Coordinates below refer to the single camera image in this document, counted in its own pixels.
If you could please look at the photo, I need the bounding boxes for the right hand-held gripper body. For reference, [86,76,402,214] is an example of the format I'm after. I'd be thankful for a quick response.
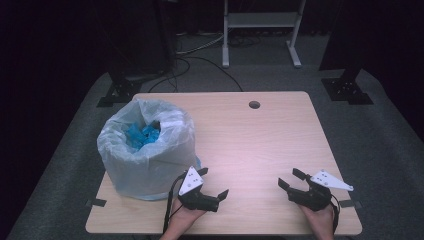
[286,169,355,212]

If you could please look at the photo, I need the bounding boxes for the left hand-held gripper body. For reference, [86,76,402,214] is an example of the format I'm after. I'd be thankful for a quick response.
[177,165,221,213]

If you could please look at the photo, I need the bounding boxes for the person's left hand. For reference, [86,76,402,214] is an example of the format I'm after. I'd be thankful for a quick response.
[165,198,207,237]

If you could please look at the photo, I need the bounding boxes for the person's right hand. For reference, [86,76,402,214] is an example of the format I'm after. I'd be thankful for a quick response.
[297,202,336,235]

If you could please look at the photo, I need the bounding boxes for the blue trash bin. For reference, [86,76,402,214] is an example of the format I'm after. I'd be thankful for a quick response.
[133,155,203,202]

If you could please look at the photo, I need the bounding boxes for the dark tape strip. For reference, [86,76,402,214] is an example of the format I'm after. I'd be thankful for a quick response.
[85,198,108,208]
[339,199,363,210]

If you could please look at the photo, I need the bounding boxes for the bin with clear bag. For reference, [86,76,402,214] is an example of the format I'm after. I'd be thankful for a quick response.
[96,97,202,202]

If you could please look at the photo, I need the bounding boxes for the crumpled blue plastic wrappers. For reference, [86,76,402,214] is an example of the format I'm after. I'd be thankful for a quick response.
[124,120,162,152]

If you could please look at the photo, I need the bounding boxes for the black metal stand foot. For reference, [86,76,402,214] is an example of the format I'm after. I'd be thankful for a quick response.
[320,64,375,106]
[96,68,144,109]

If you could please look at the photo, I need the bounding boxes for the white metal stand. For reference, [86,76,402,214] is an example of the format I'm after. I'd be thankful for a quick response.
[221,0,307,70]

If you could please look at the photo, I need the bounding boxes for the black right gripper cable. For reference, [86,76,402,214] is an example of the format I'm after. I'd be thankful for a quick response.
[329,194,341,234]

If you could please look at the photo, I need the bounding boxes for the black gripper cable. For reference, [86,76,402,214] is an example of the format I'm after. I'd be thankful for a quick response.
[329,194,341,234]
[162,172,188,234]

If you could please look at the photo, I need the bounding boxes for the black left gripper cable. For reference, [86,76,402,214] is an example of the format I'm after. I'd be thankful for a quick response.
[162,172,188,234]

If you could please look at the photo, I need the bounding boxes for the black floor cable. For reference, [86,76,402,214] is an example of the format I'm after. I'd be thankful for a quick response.
[147,55,245,94]

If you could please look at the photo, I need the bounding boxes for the grey floor cable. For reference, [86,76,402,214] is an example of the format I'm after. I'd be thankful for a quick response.
[175,32,225,56]

